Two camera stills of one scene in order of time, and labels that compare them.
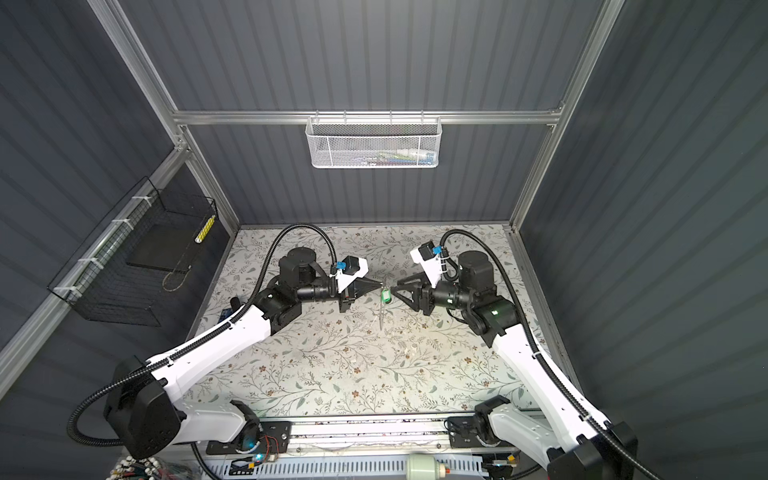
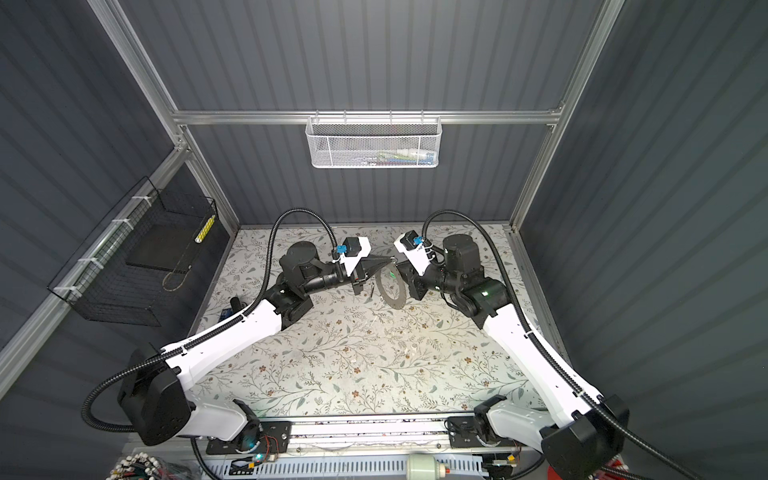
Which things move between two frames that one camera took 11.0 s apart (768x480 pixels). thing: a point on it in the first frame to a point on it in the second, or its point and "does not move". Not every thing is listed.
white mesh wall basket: (373, 143) does not move
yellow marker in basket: (204, 230) does not move
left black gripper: (348, 296) to (365, 269)
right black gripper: (422, 293) to (413, 279)
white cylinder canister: (424, 467) does not move
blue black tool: (234, 305) does not move
